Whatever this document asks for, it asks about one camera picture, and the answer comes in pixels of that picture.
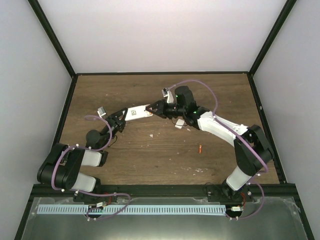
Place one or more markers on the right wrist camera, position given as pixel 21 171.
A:
pixel 167 95

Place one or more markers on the white remote control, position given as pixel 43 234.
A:
pixel 137 112

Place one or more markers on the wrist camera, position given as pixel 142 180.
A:
pixel 101 112
pixel 167 95

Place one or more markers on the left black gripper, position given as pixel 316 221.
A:
pixel 117 123

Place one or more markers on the black front frame rail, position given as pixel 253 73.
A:
pixel 210 191

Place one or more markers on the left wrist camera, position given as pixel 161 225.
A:
pixel 101 112

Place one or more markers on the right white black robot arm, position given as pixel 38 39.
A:
pixel 252 149

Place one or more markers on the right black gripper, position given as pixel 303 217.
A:
pixel 157 113

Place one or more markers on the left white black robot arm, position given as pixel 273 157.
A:
pixel 61 168

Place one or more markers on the light blue slotted cable duct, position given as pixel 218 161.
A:
pixel 78 209

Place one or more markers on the white battery cover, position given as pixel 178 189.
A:
pixel 179 123

